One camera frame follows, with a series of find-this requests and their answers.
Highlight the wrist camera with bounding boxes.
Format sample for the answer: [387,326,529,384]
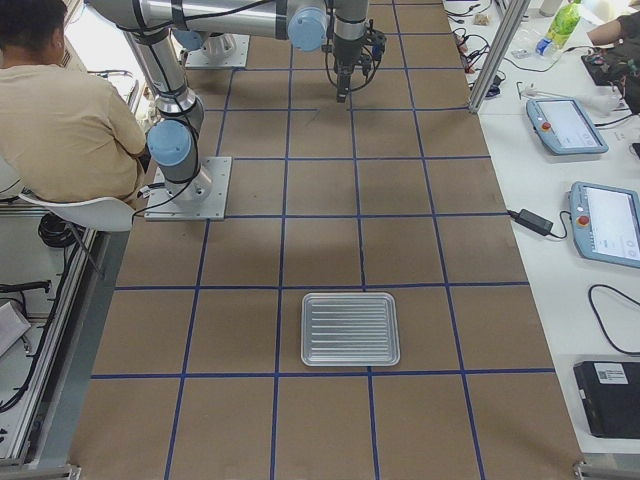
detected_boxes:
[364,28,387,69]

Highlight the white chair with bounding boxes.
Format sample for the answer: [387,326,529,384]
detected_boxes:
[17,193,139,281]

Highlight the blue teach pendant near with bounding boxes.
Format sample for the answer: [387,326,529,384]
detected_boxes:
[568,182,639,268]

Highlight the blue teach pendant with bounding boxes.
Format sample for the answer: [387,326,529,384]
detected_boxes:
[526,97,609,156]
[568,182,639,268]

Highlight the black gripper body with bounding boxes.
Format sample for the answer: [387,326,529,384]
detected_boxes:
[333,42,361,90]

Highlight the green drink bottle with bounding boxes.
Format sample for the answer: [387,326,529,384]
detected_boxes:
[535,1,581,56]

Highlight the black box device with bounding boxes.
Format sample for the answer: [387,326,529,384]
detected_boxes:
[573,361,639,440]

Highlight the aluminium frame post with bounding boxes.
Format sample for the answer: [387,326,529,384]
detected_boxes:
[468,0,529,114]

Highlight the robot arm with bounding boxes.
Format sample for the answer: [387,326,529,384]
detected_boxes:
[94,1,380,216]

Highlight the blue teach pendant far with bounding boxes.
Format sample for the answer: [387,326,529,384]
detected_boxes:
[526,97,609,156]

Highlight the seated person in beige shirt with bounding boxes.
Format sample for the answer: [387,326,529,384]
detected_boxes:
[1,1,146,203]

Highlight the black power adapter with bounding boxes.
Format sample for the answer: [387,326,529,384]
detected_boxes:
[507,209,553,236]

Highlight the silver ribbed metal tray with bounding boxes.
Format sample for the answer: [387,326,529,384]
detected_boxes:
[301,292,401,367]

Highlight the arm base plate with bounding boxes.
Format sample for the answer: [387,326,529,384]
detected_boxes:
[181,34,250,70]
[143,157,232,221]

